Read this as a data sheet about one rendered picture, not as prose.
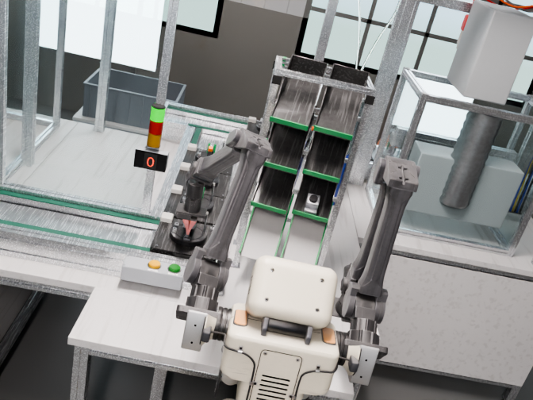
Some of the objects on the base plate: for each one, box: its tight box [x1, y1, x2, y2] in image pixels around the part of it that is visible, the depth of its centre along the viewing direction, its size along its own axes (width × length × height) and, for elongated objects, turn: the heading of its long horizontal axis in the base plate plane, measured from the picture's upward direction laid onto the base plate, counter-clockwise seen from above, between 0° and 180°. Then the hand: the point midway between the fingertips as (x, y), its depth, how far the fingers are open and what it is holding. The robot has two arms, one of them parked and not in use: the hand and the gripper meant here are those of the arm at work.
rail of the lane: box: [0, 223, 224, 296], centre depth 215 cm, size 6×89×11 cm, turn 66°
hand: (188, 232), depth 213 cm, fingers closed
